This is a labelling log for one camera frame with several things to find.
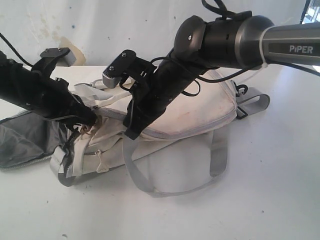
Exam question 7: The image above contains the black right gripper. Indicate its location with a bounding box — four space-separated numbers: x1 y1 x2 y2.
123 58 200 140

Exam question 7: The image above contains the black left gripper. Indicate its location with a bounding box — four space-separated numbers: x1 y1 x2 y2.
14 66 98 126

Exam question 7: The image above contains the white fabric backpack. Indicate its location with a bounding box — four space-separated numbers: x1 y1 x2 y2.
49 70 270 197

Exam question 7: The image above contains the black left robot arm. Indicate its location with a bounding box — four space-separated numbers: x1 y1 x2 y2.
0 47 97 128

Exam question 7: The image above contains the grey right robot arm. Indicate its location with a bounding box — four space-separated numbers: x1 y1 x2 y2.
123 15 320 140

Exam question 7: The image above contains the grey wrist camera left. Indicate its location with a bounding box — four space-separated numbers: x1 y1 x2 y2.
40 47 77 67

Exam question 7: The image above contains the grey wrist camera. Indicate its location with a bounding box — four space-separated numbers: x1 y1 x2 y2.
40 47 77 67
102 49 137 89

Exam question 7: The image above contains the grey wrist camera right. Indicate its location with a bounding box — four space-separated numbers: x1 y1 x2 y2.
102 49 137 89

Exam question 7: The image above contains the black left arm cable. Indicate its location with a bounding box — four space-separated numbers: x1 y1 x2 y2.
0 32 33 68

